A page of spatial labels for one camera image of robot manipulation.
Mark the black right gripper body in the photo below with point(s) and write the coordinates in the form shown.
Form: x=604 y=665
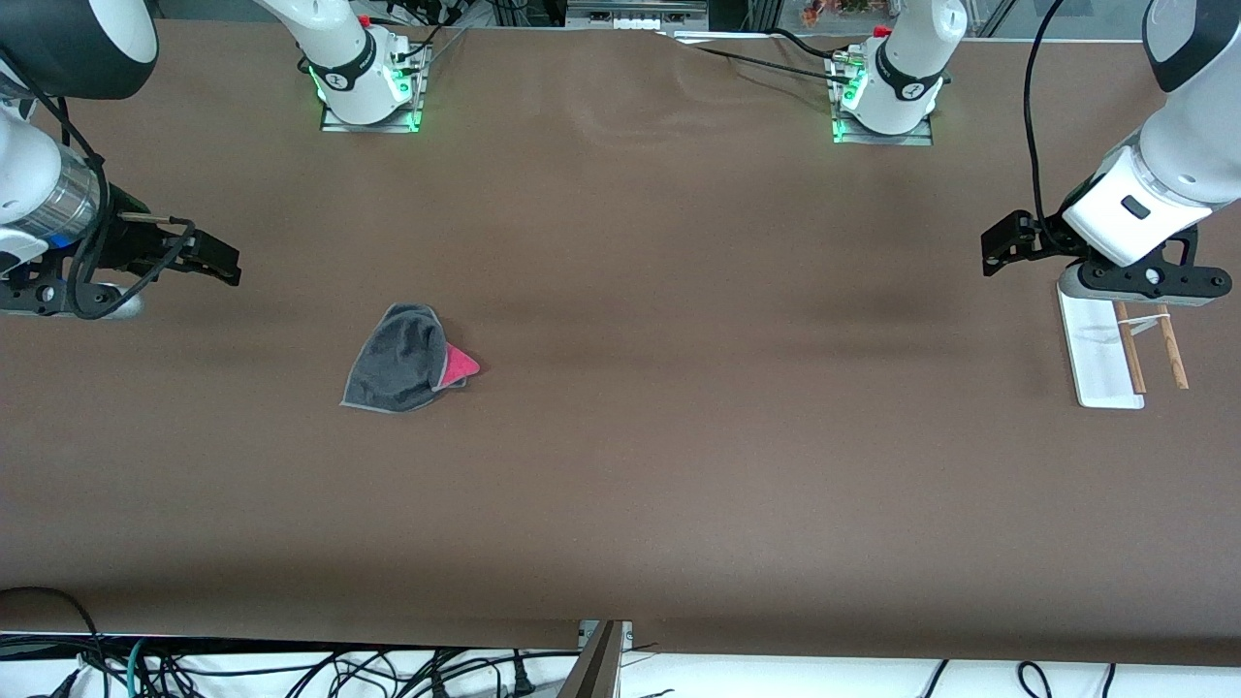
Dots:
x=124 y=240

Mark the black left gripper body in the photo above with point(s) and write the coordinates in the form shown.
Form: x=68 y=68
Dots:
x=1049 y=236

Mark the grey and pink towel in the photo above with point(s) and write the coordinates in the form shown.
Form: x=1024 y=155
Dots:
x=397 y=364

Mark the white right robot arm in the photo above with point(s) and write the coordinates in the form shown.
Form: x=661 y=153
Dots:
x=349 y=58

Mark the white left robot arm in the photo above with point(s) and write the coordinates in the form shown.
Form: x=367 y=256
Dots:
x=906 y=68

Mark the white rack with wooden rods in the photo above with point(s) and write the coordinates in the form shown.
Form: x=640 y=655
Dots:
x=1100 y=359

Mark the orange plastic item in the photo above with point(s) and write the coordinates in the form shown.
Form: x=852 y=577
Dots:
x=839 y=10

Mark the brown table cover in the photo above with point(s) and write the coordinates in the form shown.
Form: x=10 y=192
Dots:
x=679 y=465

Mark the grey power strip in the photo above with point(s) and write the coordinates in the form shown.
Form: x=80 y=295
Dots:
x=635 y=19

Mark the aluminium frame rail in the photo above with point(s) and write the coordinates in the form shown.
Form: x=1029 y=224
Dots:
x=603 y=664

